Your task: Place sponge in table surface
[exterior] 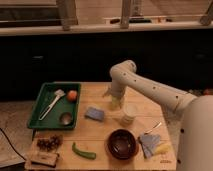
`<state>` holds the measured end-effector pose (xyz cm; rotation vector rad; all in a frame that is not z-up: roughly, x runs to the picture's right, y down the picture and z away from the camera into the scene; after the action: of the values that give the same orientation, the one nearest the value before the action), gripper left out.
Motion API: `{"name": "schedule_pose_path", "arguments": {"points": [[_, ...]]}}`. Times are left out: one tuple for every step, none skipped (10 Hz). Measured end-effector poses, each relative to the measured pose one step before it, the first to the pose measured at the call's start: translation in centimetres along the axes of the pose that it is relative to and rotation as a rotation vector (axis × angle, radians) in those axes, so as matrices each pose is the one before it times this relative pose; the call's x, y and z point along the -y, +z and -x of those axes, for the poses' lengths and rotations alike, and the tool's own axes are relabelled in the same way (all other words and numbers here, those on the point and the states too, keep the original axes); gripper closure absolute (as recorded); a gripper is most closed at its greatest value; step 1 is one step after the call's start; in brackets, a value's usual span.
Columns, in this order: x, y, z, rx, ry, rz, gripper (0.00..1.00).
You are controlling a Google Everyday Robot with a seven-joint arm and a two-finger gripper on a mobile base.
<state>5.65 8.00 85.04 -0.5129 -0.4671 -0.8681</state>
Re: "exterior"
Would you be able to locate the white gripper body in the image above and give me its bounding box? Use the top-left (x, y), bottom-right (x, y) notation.
top-left (103, 85), bottom-right (125, 103)

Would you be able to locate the blue sponge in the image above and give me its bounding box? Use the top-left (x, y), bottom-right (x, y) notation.
top-left (85, 107), bottom-right (105, 121)

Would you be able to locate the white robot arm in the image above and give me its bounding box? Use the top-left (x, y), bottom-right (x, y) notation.
top-left (106, 60), bottom-right (213, 171)

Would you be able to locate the green plastic cup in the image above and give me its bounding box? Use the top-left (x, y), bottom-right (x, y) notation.
top-left (111, 97), bottom-right (122, 110)

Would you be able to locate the white paper cup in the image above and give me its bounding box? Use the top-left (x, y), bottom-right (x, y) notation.
top-left (121, 104), bottom-right (138, 125)

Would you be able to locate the orange fruit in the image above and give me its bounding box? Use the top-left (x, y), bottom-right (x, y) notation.
top-left (66, 90), bottom-right (78, 102)

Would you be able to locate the dark red bowl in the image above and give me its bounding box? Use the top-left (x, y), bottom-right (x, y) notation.
top-left (106, 129), bottom-right (138, 160)

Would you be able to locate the metal spoon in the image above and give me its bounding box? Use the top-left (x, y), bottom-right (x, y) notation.
top-left (144, 122), bottom-right (162, 135)

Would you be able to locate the small metal cup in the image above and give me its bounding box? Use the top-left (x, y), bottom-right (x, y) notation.
top-left (59, 112), bottom-right (73, 126)

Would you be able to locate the green plastic tray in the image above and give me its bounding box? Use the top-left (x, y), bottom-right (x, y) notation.
top-left (27, 82), bottom-right (81, 130)

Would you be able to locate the white dish brush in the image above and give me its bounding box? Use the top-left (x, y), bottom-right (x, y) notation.
top-left (39, 89), bottom-right (65, 120)

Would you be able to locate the blue grey cloth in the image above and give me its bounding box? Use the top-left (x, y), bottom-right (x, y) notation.
top-left (138, 134), bottom-right (161, 159)

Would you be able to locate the green chili pepper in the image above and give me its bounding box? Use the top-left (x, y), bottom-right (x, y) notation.
top-left (72, 142), bottom-right (96, 160)

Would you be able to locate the yellow banana toy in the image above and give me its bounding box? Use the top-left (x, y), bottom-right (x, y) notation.
top-left (154, 143), bottom-right (171, 155)

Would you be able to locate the bunch of dark grapes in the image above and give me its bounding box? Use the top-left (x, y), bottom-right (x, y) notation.
top-left (37, 135), bottom-right (62, 151)

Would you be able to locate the brown wooden block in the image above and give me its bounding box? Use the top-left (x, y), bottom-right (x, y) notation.
top-left (30, 152), bottom-right (58, 167)

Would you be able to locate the black cable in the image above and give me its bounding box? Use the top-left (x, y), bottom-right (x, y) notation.
top-left (0, 127), bottom-right (28, 161)

